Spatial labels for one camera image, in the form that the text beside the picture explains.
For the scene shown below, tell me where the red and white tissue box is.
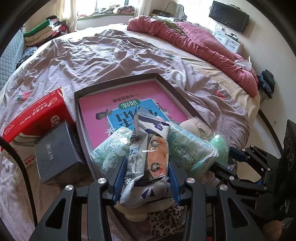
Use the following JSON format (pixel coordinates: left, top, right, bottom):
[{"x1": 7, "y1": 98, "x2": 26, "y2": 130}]
[{"x1": 2, "y1": 87, "x2": 75, "y2": 167}]

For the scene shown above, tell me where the white plastic bag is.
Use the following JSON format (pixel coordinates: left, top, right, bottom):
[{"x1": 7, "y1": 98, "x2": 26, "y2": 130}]
[{"x1": 235, "y1": 56, "x2": 252, "y2": 70}]

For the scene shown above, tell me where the plastic-wrapped beige roll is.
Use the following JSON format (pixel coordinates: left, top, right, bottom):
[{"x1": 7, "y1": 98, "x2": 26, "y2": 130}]
[{"x1": 180, "y1": 116, "x2": 214, "y2": 141}]

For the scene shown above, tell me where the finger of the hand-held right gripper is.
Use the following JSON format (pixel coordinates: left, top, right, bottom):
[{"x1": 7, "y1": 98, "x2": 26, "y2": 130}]
[
  {"x1": 208, "y1": 162, "x2": 274, "y2": 197},
  {"x1": 229, "y1": 145, "x2": 272, "y2": 173}
]

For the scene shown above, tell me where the pink quilt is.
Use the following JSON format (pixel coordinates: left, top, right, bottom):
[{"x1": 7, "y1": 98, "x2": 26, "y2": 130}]
[{"x1": 127, "y1": 15, "x2": 259, "y2": 98}]

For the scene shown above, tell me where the white drawer cabinet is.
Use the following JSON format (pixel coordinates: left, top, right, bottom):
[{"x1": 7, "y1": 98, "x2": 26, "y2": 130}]
[{"x1": 212, "y1": 24, "x2": 243, "y2": 53}]

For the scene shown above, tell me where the dark clothes pile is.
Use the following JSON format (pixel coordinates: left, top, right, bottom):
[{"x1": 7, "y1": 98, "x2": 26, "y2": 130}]
[{"x1": 259, "y1": 69, "x2": 276, "y2": 99}]

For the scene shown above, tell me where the dark patterned pillow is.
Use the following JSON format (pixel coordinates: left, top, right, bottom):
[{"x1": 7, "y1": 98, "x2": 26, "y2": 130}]
[{"x1": 16, "y1": 46, "x2": 38, "y2": 70}]

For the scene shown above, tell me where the white purple plastic packet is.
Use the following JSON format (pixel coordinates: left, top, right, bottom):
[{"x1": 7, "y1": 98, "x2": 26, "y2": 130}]
[{"x1": 120, "y1": 112, "x2": 173, "y2": 209}]

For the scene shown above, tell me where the plastic-wrapped green sponge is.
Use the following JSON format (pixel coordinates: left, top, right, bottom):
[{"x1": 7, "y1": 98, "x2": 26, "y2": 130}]
[{"x1": 208, "y1": 134, "x2": 230, "y2": 168}]

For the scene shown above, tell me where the grey quilted bed headboard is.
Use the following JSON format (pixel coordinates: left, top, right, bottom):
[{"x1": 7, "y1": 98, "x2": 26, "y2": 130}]
[{"x1": 0, "y1": 30, "x2": 26, "y2": 93}]

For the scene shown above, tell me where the black flat television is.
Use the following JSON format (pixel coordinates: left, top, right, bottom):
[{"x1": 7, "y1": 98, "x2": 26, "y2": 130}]
[{"x1": 209, "y1": 0, "x2": 250, "y2": 34}]

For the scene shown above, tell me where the cream curtain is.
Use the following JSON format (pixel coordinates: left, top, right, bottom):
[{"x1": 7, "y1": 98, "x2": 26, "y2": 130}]
[
  {"x1": 55, "y1": 0, "x2": 78, "y2": 32},
  {"x1": 139, "y1": 0, "x2": 151, "y2": 16}
]

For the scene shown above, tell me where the green tissue pack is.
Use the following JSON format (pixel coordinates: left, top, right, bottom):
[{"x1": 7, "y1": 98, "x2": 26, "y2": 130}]
[
  {"x1": 90, "y1": 127, "x2": 136, "y2": 173},
  {"x1": 168, "y1": 125, "x2": 219, "y2": 180}
]

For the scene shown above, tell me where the bedding pile on windowsill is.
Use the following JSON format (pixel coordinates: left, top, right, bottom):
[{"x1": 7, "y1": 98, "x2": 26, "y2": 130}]
[{"x1": 92, "y1": 5, "x2": 136, "y2": 17}]

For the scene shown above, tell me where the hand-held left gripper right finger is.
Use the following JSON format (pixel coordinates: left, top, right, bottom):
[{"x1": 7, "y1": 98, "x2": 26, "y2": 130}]
[{"x1": 168, "y1": 160, "x2": 266, "y2": 241}]

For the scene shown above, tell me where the white chair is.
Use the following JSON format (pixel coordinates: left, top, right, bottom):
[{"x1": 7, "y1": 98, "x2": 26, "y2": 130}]
[{"x1": 166, "y1": 1, "x2": 185, "y2": 15}]

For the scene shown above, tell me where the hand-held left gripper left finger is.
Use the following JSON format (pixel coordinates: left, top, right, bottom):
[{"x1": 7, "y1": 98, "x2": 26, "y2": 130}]
[{"x1": 29, "y1": 159, "x2": 129, "y2": 241}]

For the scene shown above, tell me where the stack of folded clothes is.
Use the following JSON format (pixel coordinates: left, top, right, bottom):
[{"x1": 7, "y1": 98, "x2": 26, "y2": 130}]
[{"x1": 23, "y1": 15, "x2": 72, "y2": 48}]

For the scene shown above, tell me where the pink book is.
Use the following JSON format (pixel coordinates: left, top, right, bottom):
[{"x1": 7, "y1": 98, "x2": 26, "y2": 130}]
[{"x1": 79, "y1": 81, "x2": 193, "y2": 163}]

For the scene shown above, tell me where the window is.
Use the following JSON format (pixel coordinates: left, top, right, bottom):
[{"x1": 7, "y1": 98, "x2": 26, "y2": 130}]
[{"x1": 76, "y1": 0, "x2": 144, "y2": 14}]

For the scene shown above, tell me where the shallow dark cardboard tray box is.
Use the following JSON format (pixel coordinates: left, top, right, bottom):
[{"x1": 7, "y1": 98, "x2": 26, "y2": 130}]
[{"x1": 73, "y1": 72, "x2": 214, "y2": 240}]

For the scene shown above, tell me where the cream scrunchie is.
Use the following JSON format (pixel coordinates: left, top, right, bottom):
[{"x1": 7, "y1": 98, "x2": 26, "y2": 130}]
[{"x1": 115, "y1": 201, "x2": 151, "y2": 224}]

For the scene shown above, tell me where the black cable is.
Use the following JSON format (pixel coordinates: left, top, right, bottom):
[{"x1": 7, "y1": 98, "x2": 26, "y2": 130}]
[{"x1": 0, "y1": 137, "x2": 37, "y2": 226}]

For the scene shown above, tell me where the leopard print scrunchie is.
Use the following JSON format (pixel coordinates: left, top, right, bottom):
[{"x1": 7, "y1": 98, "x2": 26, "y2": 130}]
[{"x1": 147, "y1": 204, "x2": 186, "y2": 237}]

